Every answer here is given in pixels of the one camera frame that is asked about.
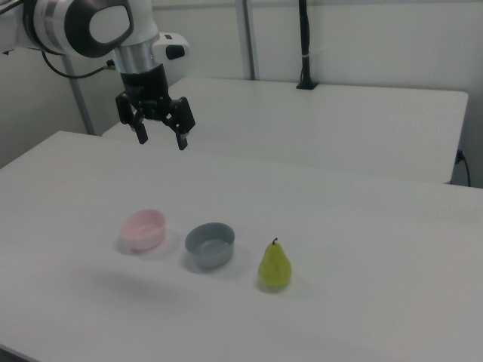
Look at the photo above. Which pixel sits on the grey plastic bowl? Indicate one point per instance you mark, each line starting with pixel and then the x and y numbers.
pixel 210 245

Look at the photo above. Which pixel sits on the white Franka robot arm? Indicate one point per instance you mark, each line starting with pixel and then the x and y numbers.
pixel 56 22

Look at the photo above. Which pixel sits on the grey aluminium wall post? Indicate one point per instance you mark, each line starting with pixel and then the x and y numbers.
pixel 79 102
pixel 247 37

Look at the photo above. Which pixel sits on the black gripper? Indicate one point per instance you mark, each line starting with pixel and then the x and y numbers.
pixel 145 84

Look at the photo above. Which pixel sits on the black camera stand pole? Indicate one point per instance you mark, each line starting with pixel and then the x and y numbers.
pixel 305 45

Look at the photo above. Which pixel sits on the pink plastic bowl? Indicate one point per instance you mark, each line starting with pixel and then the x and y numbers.
pixel 144 230

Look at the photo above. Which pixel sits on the green pear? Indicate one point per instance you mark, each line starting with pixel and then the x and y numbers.
pixel 274 268

